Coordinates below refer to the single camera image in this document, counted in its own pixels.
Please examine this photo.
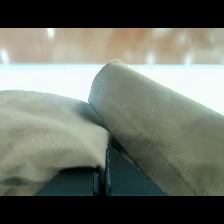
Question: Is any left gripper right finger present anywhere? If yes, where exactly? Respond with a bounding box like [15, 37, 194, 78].
[105, 145, 168, 197]

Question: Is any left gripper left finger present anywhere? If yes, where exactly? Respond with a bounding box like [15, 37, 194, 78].
[34, 167, 101, 197]

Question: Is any brown shirt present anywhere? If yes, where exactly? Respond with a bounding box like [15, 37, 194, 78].
[0, 59, 224, 197]

